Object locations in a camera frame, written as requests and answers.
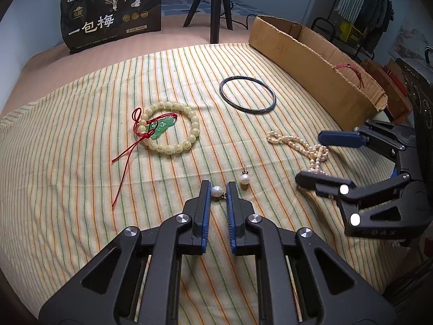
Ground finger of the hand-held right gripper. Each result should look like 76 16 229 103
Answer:
318 119 417 164
295 171 433 238

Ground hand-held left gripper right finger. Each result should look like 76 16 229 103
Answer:
226 181 396 325

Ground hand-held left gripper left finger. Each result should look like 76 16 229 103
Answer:
38 179 212 325

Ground white pearl necklace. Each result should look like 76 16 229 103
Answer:
266 130 330 177

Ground brown paper bag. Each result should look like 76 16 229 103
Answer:
360 58 412 124

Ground brown cardboard box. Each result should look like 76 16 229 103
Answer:
248 15 389 130

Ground dark thin bangle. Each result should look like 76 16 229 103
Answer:
219 77 276 113

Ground yellow box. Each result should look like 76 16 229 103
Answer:
340 20 365 45

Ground black metal clothes rack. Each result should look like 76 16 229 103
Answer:
310 0 395 62

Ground dark hanging clothes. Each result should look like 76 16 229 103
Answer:
363 0 395 32

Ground striped yellow cloth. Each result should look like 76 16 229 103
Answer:
0 42 406 325

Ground black tripod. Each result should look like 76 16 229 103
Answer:
183 0 234 44

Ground black printed snack bag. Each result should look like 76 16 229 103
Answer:
60 0 162 54

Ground red cord bracelet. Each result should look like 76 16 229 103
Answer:
335 63 365 89

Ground pale beaded bracelet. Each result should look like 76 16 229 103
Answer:
138 101 201 156

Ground green jade pendant red cord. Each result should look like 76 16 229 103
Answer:
111 108 177 207

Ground black cable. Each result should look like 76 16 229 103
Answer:
231 3 258 30

